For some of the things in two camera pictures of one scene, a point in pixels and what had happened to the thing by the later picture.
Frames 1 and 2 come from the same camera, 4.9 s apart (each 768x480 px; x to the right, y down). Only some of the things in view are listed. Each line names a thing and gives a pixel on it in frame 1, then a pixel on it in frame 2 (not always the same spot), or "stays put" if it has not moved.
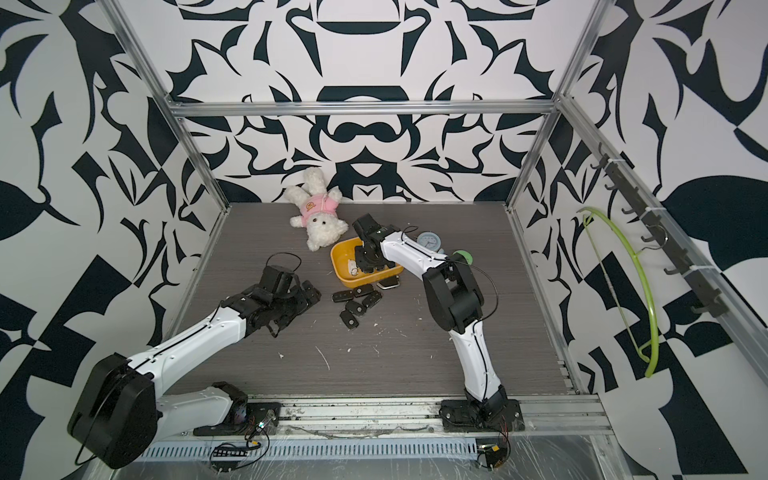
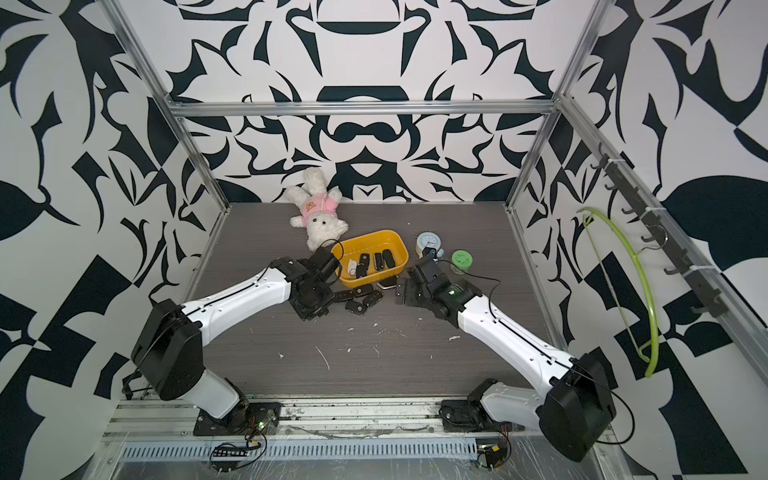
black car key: (355, 308) stays put
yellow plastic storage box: (345, 251) stays put
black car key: (389, 282) stays put
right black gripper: (360, 259) to (407, 297)
